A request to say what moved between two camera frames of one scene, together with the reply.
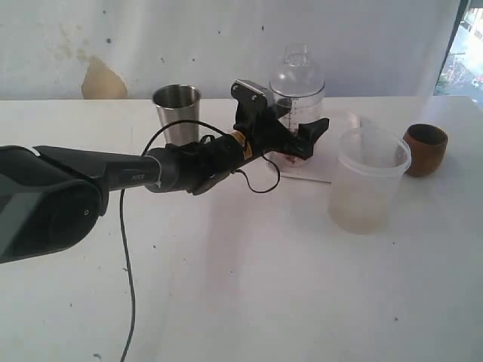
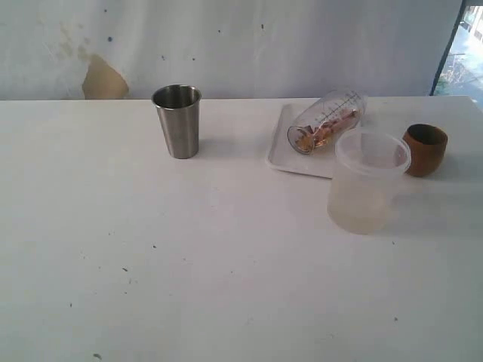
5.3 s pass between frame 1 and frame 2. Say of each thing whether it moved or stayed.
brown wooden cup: stayed
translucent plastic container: stayed
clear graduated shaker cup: moved
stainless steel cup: stayed
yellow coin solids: moved
